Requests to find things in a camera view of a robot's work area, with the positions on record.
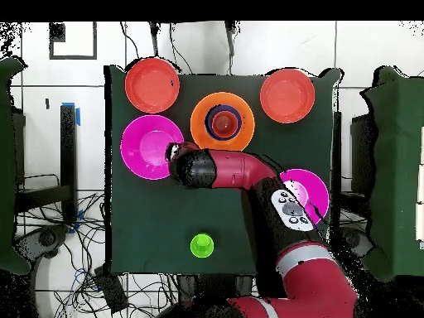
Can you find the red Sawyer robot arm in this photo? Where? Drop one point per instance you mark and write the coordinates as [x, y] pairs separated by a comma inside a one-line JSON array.
[[298, 281]]

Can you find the orange large bowl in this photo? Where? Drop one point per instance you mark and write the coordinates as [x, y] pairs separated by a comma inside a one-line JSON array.
[[198, 119]]

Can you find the green plastic cup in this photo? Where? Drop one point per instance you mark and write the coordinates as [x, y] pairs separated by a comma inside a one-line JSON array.
[[202, 245]]

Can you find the black stand leg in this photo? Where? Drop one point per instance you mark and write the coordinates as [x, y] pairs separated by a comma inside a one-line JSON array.
[[231, 39], [154, 43]]

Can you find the dark green tablecloth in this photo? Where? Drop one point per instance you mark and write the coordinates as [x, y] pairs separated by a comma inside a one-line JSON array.
[[165, 215]]

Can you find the red shallow bowl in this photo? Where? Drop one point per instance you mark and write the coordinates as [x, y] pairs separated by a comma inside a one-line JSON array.
[[287, 96], [152, 85]]

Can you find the blue small bowl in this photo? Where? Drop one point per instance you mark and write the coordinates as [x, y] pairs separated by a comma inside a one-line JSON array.
[[209, 114]]

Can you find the red-orange plastic cup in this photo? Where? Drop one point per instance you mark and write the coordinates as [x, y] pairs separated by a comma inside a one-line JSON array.
[[225, 123]]

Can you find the pink large bowl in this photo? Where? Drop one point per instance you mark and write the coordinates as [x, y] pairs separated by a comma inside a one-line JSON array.
[[142, 149], [316, 188]]

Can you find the blue tape strip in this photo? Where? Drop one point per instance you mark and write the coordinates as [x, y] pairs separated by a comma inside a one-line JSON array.
[[78, 117]]

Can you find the black pedestal foot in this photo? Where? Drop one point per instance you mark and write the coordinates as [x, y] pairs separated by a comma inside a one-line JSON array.
[[48, 239], [354, 240]]

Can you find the green cloth covered table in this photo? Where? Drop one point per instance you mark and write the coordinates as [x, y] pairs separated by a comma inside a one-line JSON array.
[[397, 165], [8, 165]]

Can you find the black frame stand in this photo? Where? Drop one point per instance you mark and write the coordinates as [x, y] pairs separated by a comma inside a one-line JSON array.
[[68, 149]]

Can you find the black power box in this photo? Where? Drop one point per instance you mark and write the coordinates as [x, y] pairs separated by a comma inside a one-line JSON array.
[[111, 290]]

